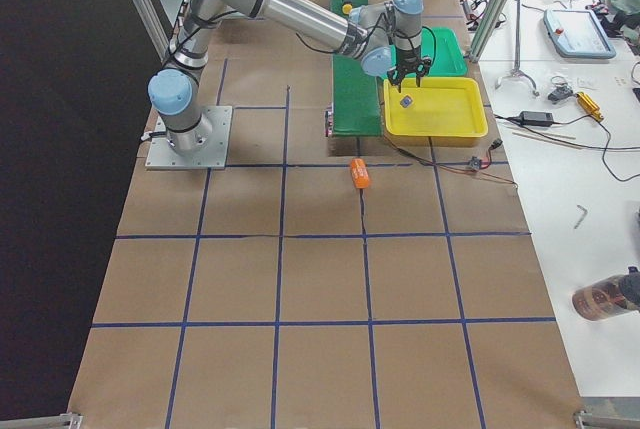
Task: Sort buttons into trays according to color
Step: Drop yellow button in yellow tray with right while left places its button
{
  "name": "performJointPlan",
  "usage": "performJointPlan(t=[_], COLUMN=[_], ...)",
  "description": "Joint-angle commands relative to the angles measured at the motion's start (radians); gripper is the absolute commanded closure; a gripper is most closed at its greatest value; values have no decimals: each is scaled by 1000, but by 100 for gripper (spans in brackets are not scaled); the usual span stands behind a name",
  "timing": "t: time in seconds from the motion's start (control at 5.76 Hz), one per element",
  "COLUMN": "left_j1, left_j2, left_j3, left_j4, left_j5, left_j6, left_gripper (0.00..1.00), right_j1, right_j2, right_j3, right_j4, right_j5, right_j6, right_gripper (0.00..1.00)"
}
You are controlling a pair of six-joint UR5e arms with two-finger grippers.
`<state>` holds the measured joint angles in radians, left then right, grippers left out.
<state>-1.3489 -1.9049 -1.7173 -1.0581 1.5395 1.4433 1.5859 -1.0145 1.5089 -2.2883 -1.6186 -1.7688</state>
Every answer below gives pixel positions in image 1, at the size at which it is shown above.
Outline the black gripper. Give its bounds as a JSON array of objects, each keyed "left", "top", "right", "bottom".
[{"left": 387, "top": 46, "right": 432, "bottom": 92}]

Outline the orange 4680 cylinder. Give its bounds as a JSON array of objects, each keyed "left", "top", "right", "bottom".
[{"left": 350, "top": 158, "right": 371, "bottom": 189}]

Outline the green plastic tray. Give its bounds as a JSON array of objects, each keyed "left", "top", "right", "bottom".
[{"left": 421, "top": 27, "right": 467, "bottom": 77}]

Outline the yellow plastic tray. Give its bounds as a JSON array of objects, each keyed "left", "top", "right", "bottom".
[{"left": 382, "top": 77, "right": 489, "bottom": 147}]

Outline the green conveyor belt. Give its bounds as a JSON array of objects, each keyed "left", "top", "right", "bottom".
[{"left": 327, "top": 0, "right": 382, "bottom": 137}]

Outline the metal rod stand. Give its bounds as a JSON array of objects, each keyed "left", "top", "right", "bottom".
[{"left": 494, "top": 0, "right": 540, "bottom": 97}]

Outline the black power adapter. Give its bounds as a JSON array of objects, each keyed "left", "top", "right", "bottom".
[{"left": 519, "top": 111, "right": 555, "bottom": 127}]

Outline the blue teach pendant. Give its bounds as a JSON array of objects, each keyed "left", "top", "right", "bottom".
[{"left": 543, "top": 9, "right": 616, "bottom": 60}]

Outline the gold power resistor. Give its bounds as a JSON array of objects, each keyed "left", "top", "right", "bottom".
[{"left": 575, "top": 91, "right": 604, "bottom": 122}]

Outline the metal hex key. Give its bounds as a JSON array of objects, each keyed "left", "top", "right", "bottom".
[{"left": 573, "top": 204, "right": 588, "bottom": 230}]

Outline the amber glass bottle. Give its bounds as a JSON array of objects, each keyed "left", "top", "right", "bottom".
[{"left": 572, "top": 272, "right": 639, "bottom": 321}]

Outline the aluminium frame post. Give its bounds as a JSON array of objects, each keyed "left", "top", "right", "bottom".
[{"left": 468, "top": 0, "right": 530, "bottom": 61}]

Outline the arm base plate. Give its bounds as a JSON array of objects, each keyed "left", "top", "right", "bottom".
[{"left": 145, "top": 105, "right": 233, "bottom": 170}]

